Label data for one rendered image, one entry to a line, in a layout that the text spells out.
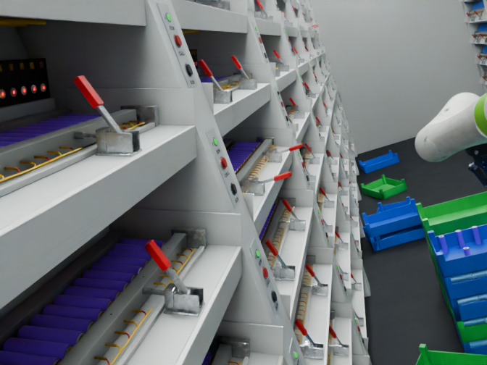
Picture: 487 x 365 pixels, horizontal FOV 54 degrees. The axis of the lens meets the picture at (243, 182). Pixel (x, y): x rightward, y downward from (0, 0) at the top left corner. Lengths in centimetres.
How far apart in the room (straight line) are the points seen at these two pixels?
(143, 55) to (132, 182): 25
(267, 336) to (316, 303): 52
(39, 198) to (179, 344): 21
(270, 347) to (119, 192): 41
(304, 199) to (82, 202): 106
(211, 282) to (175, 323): 10
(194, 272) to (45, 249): 31
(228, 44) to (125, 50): 70
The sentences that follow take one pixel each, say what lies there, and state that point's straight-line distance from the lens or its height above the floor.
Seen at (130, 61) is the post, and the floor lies 118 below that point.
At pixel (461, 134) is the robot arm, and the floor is 81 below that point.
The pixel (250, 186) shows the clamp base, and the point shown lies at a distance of 93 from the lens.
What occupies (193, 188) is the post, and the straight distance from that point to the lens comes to 70.
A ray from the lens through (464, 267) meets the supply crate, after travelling 166.
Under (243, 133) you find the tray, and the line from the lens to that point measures 138.
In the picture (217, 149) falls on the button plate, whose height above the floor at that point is 103.
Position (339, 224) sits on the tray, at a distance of 218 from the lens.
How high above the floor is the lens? 111
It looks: 11 degrees down
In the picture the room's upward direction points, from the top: 20 degrees counter-clockwise
